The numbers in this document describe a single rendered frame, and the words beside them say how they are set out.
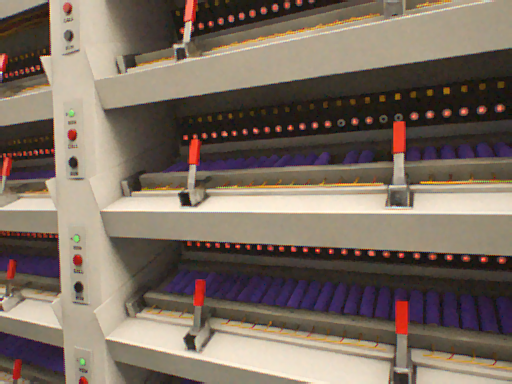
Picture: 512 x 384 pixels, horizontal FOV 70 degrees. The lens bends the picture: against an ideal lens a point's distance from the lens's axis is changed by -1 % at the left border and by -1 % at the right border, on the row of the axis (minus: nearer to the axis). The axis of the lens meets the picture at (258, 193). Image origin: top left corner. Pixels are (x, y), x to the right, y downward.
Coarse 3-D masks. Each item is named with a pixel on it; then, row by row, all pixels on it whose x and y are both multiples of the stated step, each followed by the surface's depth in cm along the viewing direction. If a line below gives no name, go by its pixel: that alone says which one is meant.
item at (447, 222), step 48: (240, 144) 64; (288, 144) 60; (96, 192) 55; (480, 192) 38; (240, 240) 47; (288, 240) 44; (336, 240) 42; (384, 240) 39; (432, 240) 37; (480, 240) 35
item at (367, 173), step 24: (264, 168) 52; (288, 168) 50; (312, 168) 48; (336, 168) 47; (360, 168) 45; (384, 168) 44; (408, 168) 43; (432, 168) 42; (456, 168) 41; (480, 168) 40; (504, 168) 39
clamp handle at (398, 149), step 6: (396, 126) 40; (402, 126) 40; (396, 132) 40; (402, 132) 40; (396, 138) 40; (402, 138) 40; (396, 144) 40; (402, 144) 39; (396, 150) 40; (402, 150) 39; (396, 156) 40; (402, 156) 39; (396, 162) 39; (402, 162) 39; (396, 168) 39; (402, 168) 39; (396, 174) 39; (402, 174) 39; (396, 180) 39; (402, 180) 39
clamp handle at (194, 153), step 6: (192, 144) 51; (198, 144) 51; (192, 150) 51; (198, 150) 51; (192, 156) 51; (198, 156) 51; (192, 162) 51; (198, 162) 51; (192, 168) 51; (192, 174) 51; (192, 180) 50; (192, 186) 50
